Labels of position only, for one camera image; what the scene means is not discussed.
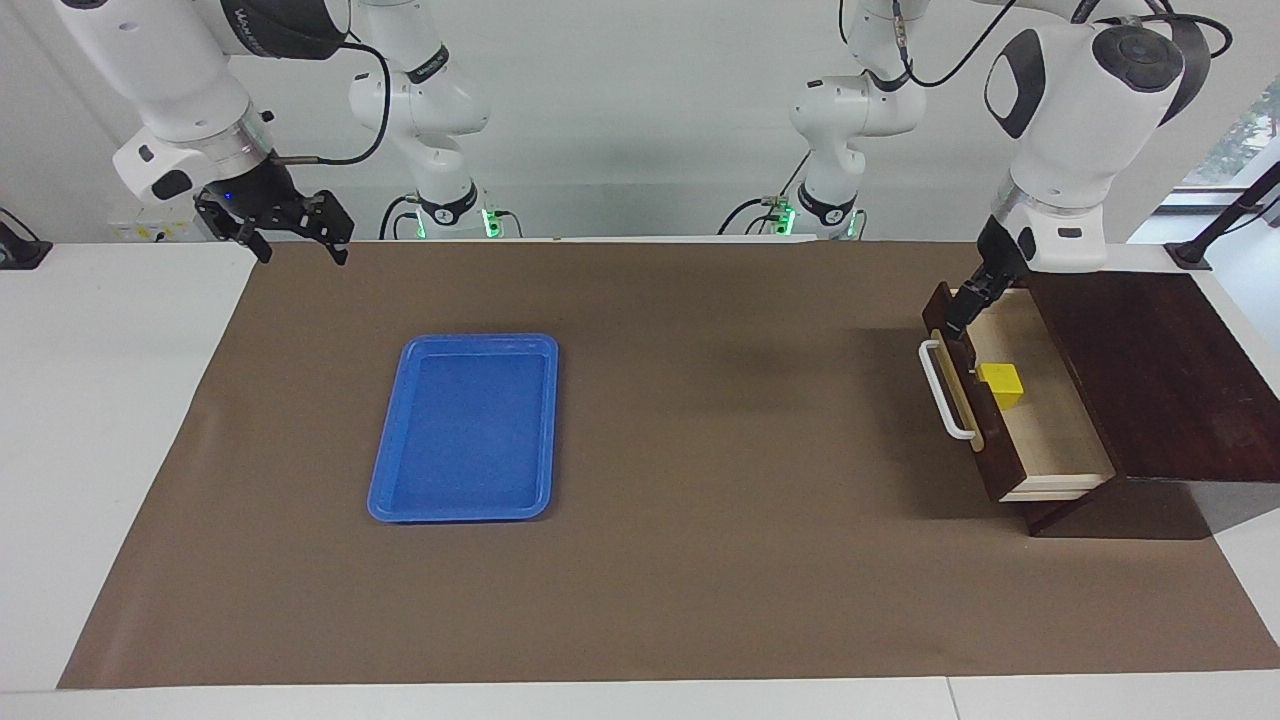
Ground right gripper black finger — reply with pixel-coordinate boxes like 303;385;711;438
214;222;274;265
299;188;357;267

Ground yellow cube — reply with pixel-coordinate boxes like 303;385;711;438
978;362;1026;411

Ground wooden drawer with white handle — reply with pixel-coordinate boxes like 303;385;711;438
918;282;1118;504

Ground white box with yellow label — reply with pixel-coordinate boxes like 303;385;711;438
105;190;216;244

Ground black clamp stand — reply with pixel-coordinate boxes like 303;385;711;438
1165;160;1280;272

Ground dark wooden cabinet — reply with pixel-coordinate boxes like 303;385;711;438
1020;270;1280;539

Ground blue plastic tray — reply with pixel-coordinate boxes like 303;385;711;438
366;333;559;524

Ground brown table mat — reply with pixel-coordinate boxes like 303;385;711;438
57;240;1280;691

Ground black base cable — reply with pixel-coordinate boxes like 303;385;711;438
716;197;776;237
378;193;419;241

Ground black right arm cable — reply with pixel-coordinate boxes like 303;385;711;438
274;35;393;167

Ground black table mount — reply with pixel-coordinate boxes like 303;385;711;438
0;207;54;271

